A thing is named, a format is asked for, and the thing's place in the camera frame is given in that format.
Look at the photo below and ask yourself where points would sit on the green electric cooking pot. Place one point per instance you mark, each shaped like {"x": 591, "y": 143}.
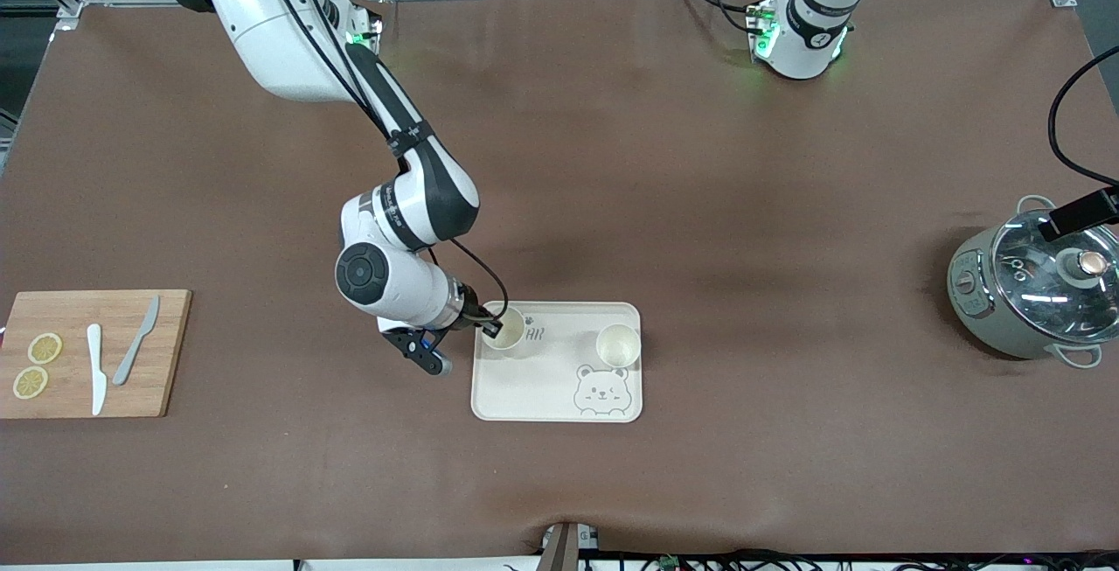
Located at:
{"x": 975, "y": 309}

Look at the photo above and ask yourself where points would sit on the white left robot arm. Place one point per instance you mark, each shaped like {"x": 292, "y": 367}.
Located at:
{"x": 804, "y": 46}

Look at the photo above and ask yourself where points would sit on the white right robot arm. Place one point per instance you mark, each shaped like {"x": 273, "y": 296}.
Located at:
{"x": 280, "y": 38}

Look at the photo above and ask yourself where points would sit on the lemon slice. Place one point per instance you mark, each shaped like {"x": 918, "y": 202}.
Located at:
{"x": 45, "y": 348}
{"x": 31, "y": 383}

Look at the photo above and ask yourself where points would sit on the white IKEA cup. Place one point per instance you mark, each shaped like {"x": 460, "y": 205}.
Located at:
{"x": 618, "y": 345}
{"x": 507, "y": 330}

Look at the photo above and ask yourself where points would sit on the wooden cutting board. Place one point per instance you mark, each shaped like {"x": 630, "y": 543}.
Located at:
{"x": 79, "y": 379}

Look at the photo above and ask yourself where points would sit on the cream bear print tray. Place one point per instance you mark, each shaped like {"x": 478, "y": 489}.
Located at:
{"x": 551, "y": 387}

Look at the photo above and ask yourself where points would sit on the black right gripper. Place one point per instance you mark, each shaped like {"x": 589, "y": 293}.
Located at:
{"x": 470, "y": 308}

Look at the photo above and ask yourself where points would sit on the glass pot lid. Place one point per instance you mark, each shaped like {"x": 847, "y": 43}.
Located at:
{"x": 1040, "y": 282}

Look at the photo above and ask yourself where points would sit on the white plastic knife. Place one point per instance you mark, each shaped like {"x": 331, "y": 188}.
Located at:
{"x": 96, "y": 370}

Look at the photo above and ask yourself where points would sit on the grey plastic knife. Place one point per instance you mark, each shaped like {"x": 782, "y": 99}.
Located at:
{"x": 135, "y": 344}

